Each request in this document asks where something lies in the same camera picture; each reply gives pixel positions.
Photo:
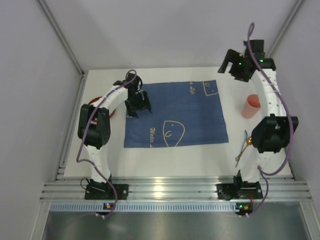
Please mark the right frame post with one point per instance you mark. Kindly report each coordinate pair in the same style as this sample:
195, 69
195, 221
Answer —
282, 14

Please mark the pink plastic cup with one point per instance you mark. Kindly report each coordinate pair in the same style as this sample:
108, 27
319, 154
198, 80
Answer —
251, 106

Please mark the frame post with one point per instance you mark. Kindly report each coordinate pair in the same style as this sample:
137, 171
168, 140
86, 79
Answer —
59, 34
282, 14

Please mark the blue handled utensil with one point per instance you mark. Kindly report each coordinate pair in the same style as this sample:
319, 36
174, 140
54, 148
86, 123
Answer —
245, 137

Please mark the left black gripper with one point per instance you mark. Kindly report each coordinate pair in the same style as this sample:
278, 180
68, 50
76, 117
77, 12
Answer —
137, 105

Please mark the blue cloth placemat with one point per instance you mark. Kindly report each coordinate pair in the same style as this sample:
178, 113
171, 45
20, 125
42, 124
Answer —
182, 114

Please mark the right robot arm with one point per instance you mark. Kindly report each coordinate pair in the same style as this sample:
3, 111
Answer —
286, 127

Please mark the gold spoon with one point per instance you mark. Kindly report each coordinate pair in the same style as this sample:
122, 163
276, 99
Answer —
247, 143

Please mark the left frame post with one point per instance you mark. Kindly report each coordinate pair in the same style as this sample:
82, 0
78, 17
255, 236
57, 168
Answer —
59, 34

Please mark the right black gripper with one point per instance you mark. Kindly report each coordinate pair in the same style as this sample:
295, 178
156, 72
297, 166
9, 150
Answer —
231, 61

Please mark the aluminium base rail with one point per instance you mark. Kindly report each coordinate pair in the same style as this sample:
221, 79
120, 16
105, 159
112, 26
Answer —
278, 189

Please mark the perforated cable duct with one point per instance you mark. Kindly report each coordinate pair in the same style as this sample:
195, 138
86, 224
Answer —
148, 207

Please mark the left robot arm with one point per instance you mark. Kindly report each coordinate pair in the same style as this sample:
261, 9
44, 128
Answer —
94, 125

